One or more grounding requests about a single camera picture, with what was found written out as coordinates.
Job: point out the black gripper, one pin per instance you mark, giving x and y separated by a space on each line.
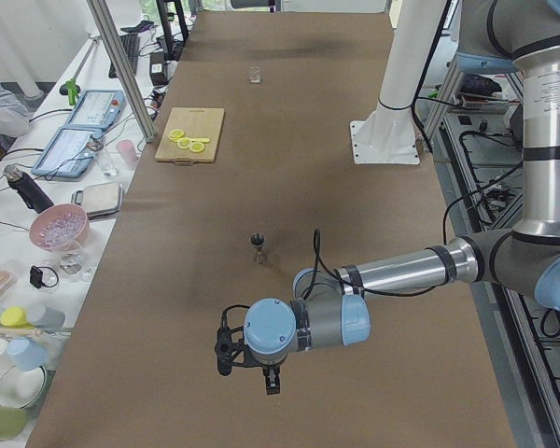
270 379

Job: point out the steel measuring jigger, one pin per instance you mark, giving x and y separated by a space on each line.
258 240

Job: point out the clear glass cup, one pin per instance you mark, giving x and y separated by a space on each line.
254 75

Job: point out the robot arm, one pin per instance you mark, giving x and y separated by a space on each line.
328 307

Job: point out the yellow cup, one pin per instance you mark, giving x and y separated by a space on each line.
15 317

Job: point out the pink cup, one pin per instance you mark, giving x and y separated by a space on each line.
127 151

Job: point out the far lemon slice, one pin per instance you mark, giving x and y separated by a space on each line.
196 147

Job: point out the middle lemon slice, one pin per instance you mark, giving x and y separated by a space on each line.
184 142

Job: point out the white plate green rim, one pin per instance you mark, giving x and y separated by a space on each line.
22 389

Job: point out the pink bowl with ice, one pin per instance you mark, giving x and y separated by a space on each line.
59 226

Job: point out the wooden cutting board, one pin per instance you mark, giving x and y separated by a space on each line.
196 122

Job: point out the glass bottle with pourer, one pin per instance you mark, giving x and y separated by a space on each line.
102 157

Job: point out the black water bottle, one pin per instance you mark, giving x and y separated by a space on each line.
32 195

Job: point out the black keyboard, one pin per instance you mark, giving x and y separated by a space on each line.
131 46

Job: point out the lemon slice near handle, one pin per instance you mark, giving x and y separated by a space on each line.
175 134

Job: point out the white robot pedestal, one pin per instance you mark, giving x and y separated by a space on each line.
387 135

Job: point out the teach pendant near post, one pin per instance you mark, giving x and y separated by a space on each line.
97 109

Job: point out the green handled grabber tool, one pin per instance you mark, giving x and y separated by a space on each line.
72 91

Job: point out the aluminium frame post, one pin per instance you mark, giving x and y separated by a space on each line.
108 32

